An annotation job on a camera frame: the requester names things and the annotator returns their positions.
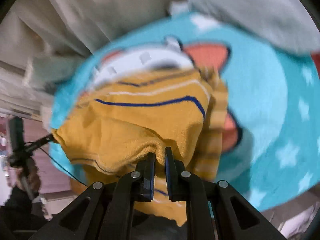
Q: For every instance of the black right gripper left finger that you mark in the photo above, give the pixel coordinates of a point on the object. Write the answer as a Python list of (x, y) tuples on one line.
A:
[(104, 211)]

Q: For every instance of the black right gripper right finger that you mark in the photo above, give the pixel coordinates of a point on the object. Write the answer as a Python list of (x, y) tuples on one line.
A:
[(214, 210)]

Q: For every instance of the mustard yellow striped sweater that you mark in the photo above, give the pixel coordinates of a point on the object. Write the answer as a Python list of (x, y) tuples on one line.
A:
[(110, 130)]

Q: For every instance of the person's left hand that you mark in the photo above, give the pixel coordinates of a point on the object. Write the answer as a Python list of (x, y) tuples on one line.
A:
[(33, 178)]

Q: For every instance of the turquoise cartoon plush blanket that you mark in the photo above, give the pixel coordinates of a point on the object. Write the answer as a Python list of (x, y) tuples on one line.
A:
[(273, 96)]

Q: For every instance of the beige bed sheet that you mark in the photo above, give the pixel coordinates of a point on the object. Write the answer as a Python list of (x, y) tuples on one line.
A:
[(39, 39)]

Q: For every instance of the light grey pillow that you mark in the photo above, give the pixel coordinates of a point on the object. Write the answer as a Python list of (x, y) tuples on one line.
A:
[(285, 24)]

